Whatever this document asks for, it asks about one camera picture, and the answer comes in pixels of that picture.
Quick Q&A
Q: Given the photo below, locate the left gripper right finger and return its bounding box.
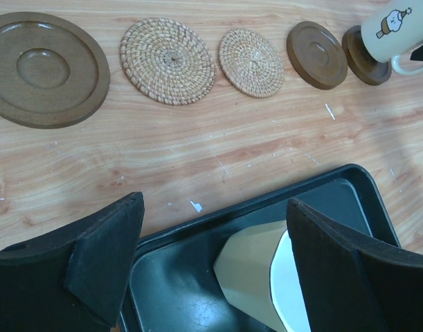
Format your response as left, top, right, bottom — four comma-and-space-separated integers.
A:
287, 199, 423, 331

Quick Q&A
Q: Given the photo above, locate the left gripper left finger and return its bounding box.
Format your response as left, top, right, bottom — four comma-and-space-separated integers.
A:
0, 192, 145, 331

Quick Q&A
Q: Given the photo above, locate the cream cartoon cup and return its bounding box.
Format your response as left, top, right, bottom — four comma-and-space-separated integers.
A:
361, 0, 423, 75

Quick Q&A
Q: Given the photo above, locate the dark wooden coaster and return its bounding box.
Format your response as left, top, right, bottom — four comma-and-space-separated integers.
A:
0, 12, 110, 129
286, 21, 348, 90
341, 25, 392, 86

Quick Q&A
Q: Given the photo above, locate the woven rattan coaster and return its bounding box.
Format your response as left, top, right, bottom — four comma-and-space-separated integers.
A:
218, 28, 284, 98
120, 17, 217, 106

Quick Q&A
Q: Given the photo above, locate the white faceted cup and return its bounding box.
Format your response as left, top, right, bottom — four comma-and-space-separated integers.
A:
214, 220, 311, 331

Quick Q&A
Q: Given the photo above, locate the black tray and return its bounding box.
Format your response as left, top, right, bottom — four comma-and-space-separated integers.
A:
120, 164, 399, 331

